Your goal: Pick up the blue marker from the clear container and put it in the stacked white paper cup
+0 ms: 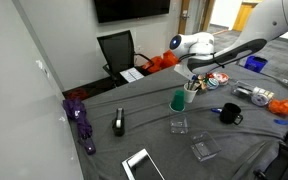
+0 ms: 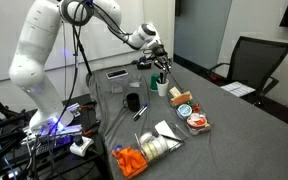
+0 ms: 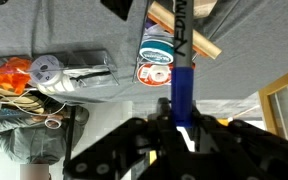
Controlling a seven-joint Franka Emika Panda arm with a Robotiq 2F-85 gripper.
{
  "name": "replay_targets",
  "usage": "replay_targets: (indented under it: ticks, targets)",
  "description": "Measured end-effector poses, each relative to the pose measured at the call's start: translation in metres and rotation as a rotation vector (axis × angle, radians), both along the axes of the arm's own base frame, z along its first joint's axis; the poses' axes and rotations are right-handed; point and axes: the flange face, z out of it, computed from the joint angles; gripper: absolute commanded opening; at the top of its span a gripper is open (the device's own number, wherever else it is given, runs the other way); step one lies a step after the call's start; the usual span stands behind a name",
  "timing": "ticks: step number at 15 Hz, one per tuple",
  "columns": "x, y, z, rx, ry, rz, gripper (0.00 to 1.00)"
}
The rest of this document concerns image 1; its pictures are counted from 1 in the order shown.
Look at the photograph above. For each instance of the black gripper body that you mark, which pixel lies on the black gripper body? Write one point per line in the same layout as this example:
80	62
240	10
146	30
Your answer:
190	77

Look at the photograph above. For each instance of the blue marker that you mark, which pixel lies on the blue marker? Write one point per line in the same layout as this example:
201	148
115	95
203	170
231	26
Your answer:
194	77

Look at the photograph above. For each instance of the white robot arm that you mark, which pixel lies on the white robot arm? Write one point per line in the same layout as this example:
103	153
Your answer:
197	41

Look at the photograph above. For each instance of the green plastic cup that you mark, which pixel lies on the green plastic cup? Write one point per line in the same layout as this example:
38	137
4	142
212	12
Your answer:
177	100

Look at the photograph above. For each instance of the small clear square container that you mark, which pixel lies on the small clear square container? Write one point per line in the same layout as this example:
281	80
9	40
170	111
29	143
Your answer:
179	125

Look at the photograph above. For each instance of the clear container with metal plate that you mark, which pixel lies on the clear container with metal plate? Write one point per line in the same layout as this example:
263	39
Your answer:
204	148

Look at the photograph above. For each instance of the wooden toy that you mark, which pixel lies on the wooden toy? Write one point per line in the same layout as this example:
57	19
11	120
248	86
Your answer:
202	83

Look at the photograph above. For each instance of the teal and red ball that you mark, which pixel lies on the teal and red ball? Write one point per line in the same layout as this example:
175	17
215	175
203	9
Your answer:
212	84

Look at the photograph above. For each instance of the small blue pen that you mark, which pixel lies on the small blue pen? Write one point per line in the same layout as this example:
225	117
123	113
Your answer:
215	110

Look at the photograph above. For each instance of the black mug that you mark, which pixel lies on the black mug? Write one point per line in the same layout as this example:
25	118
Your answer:
230	113

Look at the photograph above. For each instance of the clear plastic box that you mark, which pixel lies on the clear plastic box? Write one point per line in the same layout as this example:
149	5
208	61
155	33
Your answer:
242	89

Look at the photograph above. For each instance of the wooden framed glass door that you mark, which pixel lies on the wooden framed glass door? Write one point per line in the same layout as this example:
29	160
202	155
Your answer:
184	20

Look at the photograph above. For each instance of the white paper sheet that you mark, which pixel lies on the white paper sheet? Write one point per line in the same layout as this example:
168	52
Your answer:
131	74

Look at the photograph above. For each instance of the blue bin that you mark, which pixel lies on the blue bin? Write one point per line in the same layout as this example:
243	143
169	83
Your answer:
255	64

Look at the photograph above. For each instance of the white tape roll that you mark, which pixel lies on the white tape roll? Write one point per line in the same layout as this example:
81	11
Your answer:
259	99

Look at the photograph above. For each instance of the grey table cloth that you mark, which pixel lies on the grey table cloth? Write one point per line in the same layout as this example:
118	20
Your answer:
150	140

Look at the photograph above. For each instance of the black office chair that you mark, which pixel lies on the black office chair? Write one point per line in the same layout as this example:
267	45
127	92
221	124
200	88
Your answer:
117	50

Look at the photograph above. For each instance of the yellow wooden door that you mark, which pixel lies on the yellow wooden door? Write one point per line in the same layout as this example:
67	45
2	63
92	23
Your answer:
242	16

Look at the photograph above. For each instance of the black tape dispenser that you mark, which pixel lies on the black tape dispenser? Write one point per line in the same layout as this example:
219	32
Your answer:
118	126

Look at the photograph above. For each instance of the orange crumpled item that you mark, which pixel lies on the orange crumpled item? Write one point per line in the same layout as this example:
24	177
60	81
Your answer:
282	107

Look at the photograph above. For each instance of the white framed tablet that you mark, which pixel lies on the white framed tablet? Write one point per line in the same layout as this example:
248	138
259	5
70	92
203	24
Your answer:
144	170

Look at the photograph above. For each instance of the red item on floor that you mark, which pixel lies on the red item on floor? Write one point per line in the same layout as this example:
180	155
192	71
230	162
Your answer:
78	94

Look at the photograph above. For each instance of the purple folded umbrella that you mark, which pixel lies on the purple folded umbrella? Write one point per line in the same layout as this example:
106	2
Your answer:
79	116

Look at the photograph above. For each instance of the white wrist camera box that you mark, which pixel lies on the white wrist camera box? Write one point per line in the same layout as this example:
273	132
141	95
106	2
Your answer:
180	71

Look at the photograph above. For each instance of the black wall television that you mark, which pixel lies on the black wall television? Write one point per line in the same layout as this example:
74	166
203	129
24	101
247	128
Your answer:
130	8

